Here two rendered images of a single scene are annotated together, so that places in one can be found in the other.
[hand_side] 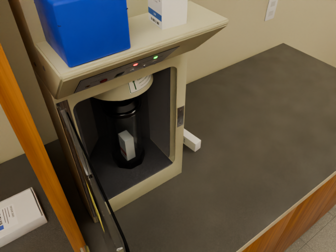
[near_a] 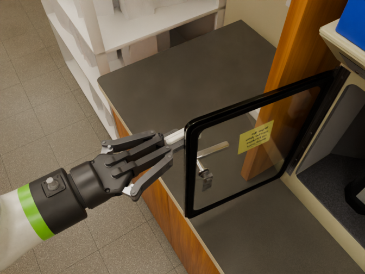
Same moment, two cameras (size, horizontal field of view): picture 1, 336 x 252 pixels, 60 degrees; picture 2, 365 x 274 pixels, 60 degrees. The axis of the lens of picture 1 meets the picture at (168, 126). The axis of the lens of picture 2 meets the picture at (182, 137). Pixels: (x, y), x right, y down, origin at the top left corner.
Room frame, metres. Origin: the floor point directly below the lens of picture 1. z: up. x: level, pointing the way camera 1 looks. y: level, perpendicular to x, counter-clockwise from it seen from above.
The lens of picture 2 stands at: (0.16, -0.25, 1.78)
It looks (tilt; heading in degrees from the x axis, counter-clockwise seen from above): 55 degrees down; 93
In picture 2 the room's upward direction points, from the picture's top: straight up
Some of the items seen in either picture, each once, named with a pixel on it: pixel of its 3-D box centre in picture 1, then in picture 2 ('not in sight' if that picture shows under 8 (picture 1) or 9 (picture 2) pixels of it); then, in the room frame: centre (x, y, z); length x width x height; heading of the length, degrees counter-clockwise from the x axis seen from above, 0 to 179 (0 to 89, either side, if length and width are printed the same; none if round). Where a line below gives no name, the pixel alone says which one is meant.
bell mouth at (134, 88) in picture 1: (116, 70); not in sight; (0.61, 0.13, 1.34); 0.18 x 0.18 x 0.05
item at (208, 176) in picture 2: not in sight; (206, 181); (0.20, 0.06, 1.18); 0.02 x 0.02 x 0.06; 28
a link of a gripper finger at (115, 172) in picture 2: not in sight; (143, 164); (0.08, 0.02, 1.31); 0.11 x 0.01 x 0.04; 34
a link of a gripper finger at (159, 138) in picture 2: not in sight; (136, 154); (0.06, 0.05, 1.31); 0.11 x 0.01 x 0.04; 37
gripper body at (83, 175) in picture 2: not in sight; (104, 177); (0.02, 0.00, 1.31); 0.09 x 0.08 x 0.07; 36
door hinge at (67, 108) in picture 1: (82, 169); (307, 133); (0.43, 0.20, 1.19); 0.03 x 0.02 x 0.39; 126
